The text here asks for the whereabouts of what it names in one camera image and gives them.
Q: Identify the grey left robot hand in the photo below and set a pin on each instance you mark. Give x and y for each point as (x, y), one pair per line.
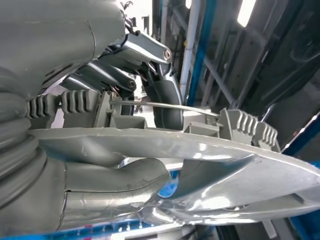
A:
(50, 33)

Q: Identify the blue metal shelf rack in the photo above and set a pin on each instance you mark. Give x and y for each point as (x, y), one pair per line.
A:
(202, 49)

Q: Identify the ceiling light strip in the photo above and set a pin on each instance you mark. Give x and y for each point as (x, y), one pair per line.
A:
(246, 11)
(188, 3)

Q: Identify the white desk frame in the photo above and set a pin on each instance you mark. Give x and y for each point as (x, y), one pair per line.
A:
(189, 49)

